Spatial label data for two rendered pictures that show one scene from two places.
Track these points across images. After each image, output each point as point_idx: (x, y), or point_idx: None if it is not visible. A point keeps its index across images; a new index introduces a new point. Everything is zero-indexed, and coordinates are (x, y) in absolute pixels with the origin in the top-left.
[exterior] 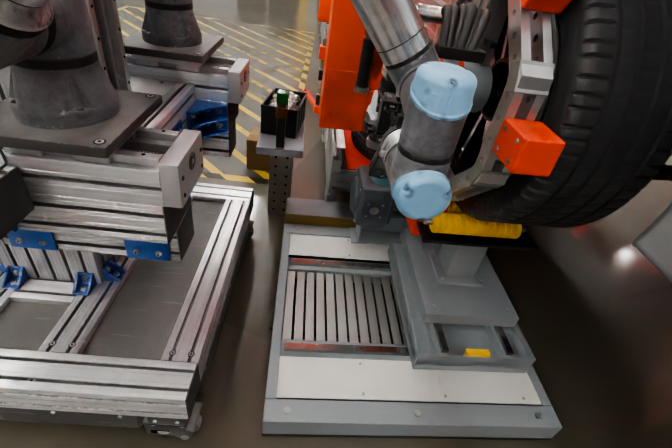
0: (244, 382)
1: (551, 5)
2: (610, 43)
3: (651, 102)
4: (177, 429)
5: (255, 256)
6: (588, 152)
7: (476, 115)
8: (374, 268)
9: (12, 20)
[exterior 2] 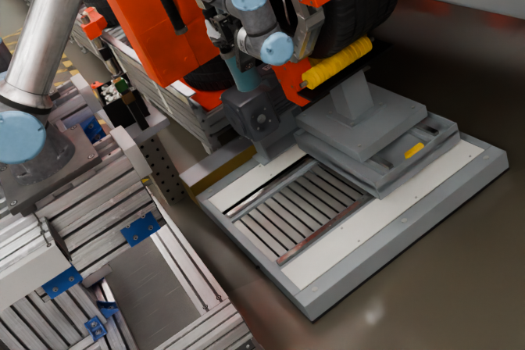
0: (270, 311)
1: None
2: None
3: None
4: None
5: (194, 241)
6: None
7: None
8: (299, 167)
9: (48, 104)
